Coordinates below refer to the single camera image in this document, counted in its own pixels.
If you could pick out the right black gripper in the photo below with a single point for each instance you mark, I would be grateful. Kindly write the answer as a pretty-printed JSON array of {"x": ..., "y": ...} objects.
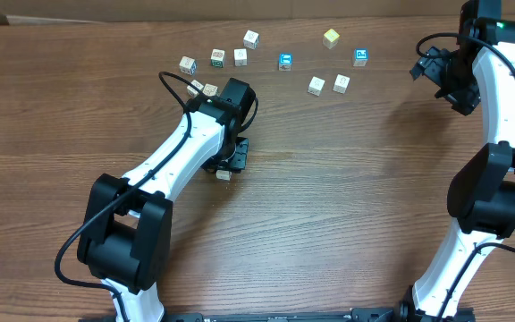
[{"x": 430, "y": 68}]

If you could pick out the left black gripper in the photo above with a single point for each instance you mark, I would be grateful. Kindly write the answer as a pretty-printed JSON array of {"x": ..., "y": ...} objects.
[{"x": 235, "y": 161}]

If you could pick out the wooden block number two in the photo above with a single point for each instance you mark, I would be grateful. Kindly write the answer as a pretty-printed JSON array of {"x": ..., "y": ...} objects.
[{"x": 223, "y": 175}]

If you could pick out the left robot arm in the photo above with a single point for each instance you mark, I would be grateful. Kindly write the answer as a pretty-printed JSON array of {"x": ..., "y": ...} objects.
[{"x": 125, "y": 237}]

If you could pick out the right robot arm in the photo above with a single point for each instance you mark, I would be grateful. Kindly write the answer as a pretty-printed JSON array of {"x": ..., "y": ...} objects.
[{"x": 481, "y": 197}]

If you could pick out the wooden block green edge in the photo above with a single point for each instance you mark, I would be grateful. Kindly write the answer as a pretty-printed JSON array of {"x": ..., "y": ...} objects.
[{"x": 210, "y": 90}]

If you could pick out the wooden block yellow edge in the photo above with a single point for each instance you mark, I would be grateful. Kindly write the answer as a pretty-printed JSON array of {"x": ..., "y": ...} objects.
[{"x": 194, "y": 88}]

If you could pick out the blue top block right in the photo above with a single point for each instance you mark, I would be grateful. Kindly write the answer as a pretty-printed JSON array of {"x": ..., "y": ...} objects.
[{"x": 360, "y": 57}]

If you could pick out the wooden block green letter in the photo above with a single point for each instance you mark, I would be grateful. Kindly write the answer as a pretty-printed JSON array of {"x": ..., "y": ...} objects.
[{"x": 217, "y": 58}]

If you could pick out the wooden block blue side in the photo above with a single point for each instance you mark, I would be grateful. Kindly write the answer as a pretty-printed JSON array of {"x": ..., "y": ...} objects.
[{"x": 188, "y": 65}]

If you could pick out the plain wooden block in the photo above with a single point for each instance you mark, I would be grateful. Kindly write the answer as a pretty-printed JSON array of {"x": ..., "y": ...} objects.
[{"x": 240, "y": 57}]

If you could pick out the wooden block yellow side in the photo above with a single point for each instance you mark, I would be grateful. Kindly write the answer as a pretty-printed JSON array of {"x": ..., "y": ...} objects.
[{"x": 315, "y": 86}]

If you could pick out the blue top wooden block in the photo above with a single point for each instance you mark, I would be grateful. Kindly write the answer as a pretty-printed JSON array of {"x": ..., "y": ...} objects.
[{"x": 285, "y": 62}]

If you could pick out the wooden block blue H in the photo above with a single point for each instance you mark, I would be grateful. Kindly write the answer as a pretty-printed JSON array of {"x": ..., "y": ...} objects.
[{"x": 341, "y": 84}]

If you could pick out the wooden block far top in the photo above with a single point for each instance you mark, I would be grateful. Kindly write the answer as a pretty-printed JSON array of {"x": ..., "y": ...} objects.
[{"x": 251, "y": 39}]

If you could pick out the yellow top wooden block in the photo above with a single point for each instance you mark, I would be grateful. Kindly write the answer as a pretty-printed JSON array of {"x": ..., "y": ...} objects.
[{"x": 330, "y": 38}]

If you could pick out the cardboard backdrop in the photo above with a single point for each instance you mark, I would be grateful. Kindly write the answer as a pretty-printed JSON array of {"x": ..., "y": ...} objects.
[{"x": 31, "y": 11}]

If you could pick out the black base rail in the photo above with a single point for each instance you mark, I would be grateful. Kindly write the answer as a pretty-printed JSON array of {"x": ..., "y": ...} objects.
[{"x": 355, "y": 315}]

